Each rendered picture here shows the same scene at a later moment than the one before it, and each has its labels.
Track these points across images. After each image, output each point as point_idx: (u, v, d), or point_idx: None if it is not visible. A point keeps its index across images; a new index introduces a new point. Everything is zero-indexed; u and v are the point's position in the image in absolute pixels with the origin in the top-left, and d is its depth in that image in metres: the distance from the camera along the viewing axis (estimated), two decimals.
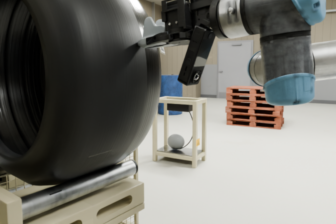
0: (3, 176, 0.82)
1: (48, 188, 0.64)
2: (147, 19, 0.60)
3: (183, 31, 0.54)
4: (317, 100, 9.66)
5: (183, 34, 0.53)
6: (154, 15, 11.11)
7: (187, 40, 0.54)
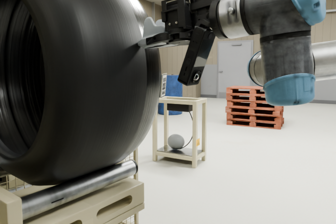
0: None
1: (52, 193, 0.63)
2: (147, 19, 0.60)
3: (183, 31, 0.54)
4: (317, 100, 9.66)
5: (183, 34, 0.53)
6: (154, 15, 11.11)
7: (187, 40, 0.54)
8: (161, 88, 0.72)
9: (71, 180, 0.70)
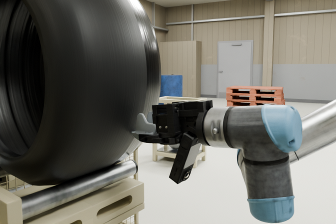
0: None
1: None
2: (139, 115, 0.64)
3: (172, 137, 0.57)
4: (317, 100, 9.66)
5: (172, 140, 0.57)
6: (154, 15, 11.11)
7: (176, 143, 0.58)
8: (131, 153, 0.80)
9: (81, 191, 0.68)
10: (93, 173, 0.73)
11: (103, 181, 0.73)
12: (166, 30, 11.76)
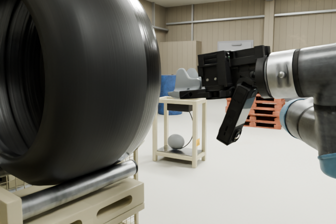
0: None
1: (49, 208, 0.64)
2: (179, 70, 0.56)
3: (223, 89, 0.50)
4: None
5: (223, 92, 0.49)
6: (154, 15, 11.11)
7: (227, 97, 0.50)
8: (131, 153, 0.80)
9: (81, 191, 0.68)
10: (93, 173, 0.73)
11: (103, 181, 0.73)
12: (166, 30, 11.76)
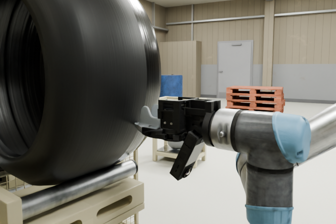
0: (4, 173, 0.81)
1: (44, 189, 0.65)
2: (144, 108, 0.62)
3: (177, 134, 0.56)
4: (317, 100, 9.66)
5: (176, 137, 0.56)
6: (154, 15, 11.11)
7: (180, 140, 0.57)
8: (140, 144, 0.78)
9: None
10: (97, 189, 0.72)
11: None
12: (166, 30, 11.76)
